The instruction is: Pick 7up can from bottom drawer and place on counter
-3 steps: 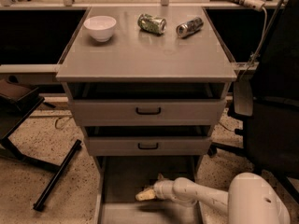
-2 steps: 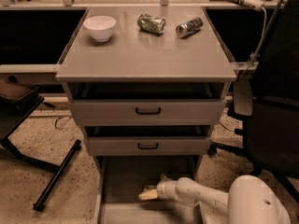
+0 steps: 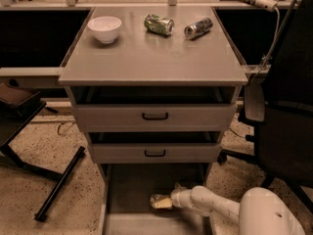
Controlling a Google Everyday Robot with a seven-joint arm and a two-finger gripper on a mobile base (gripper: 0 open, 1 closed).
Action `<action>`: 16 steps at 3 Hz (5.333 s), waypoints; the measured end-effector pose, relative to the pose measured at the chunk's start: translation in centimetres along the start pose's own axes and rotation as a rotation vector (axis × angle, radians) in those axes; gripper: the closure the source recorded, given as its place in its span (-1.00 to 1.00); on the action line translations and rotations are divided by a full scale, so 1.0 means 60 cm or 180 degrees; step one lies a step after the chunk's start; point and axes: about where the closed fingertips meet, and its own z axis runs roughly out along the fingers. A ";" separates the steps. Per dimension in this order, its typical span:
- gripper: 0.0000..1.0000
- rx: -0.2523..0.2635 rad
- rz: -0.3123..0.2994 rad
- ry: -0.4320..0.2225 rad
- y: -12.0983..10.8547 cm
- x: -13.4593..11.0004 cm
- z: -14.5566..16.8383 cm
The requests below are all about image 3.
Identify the top grey drawer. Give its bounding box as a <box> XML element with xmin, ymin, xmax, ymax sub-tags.
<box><xmin>71</xmin><ymin>104</ymin><xmax>237</xmax><ymax>133</ymax></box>

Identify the white cable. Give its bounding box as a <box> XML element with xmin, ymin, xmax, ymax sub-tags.
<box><xmin>250</xmin><ymin>7</ymin><xmax>282</xmax><ymax>83</ymax></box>

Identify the bottom grey drawer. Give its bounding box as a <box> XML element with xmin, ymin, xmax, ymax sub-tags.
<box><xmin>99</xmin><ymin>164</ymin><xmax>213</xmax><ymax>235</ymax></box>

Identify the green soda can on counter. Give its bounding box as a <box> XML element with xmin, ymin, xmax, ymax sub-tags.
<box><xmin>144</xmin><ymin>14</ymin><xmax>174</xmax><ymax>36</ymax></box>

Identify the grey drawer cabinet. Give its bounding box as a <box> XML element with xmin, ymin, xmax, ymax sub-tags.
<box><xmin>58</xmin><ymin>5</ymin><xmax>249</xmax><ymax>235</ymax></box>

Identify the black drawer handle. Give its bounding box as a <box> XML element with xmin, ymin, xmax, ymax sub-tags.
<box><xmin>144</xmin><ymin>150</ymin><xmax>166</xmax><ymax>158</ymax></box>
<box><xmin>142</xmin><ymin>113</ymin><xmax>169</xmax><ymax>121</ymax></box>

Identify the grey drawer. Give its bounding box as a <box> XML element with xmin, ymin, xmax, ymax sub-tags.
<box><xmin>71</xmin><ymin>104</ymin><xmax>237</xmax><ymax>133</ymax></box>
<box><xmin>88</xmin><ymin>143</ymin><xmax>221</xmax><ymax>164</ymax></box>
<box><xmin>99</xmin><ymin>164</ymin><xmax>213</xmax><ymax>235</ymax></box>

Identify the black top drawer handle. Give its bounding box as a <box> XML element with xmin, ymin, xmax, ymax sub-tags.
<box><xmin>142</xmin><ymin>113</ymin><xmax>169</xmax><ymax>121</ymax></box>

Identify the white ceramic bowl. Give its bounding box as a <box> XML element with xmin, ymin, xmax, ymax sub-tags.
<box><xmin>87</xmin><ymin>16</ymin><xmax>122</xmax><ymax>44</ymax></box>

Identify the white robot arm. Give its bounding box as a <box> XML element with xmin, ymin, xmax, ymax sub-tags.
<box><xmin>150</xmin><ymin>184</ymin><xmax>305</xmax><ymax>235</ymax></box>

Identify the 7up can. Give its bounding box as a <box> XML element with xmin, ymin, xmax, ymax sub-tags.
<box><xmin>150</xmin><ymin>194</ymin><xmax>170</xmax><ymax>206</ymax></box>

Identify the black side table stand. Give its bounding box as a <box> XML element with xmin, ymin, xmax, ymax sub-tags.
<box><xmin>0</xmin><ymin>101</ymin><xmax>87</xmax><ymax>223</ymax></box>

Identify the middle grey drawer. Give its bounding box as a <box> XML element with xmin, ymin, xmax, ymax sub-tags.
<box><xmin>88</xmin><ymin>143</ymin><xmax>221</xmax><ymax>164</ymax></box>

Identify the black office chair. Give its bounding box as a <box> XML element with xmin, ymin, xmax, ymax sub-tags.
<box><xmin>218</xmin><ymin>0</ymin><xmax>313</xmax><ymax>212</ymax></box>

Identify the black middle drawer handle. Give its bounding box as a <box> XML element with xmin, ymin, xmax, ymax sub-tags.
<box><xmin>144</xmin><ymin>150</ymin><xmax>166</xmax><ymax>158</ymax></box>

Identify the silver soda can on counter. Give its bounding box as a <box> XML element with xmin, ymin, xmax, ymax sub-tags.
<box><xmin>184</xmin><ymin>18</ymin><xmax>213</xmax><ymax>40</ymax></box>

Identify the dark box on side table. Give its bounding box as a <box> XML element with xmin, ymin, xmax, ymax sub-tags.
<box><xmin>0</xmin><ymin>83</ymin><xmax>41</xmax><ymax>118</ymax></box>

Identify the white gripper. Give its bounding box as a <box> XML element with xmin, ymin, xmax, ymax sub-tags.
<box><xmin>152</xmin><ymin>182</ymin><xmax>193</xmax><ymax>210</ymax></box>

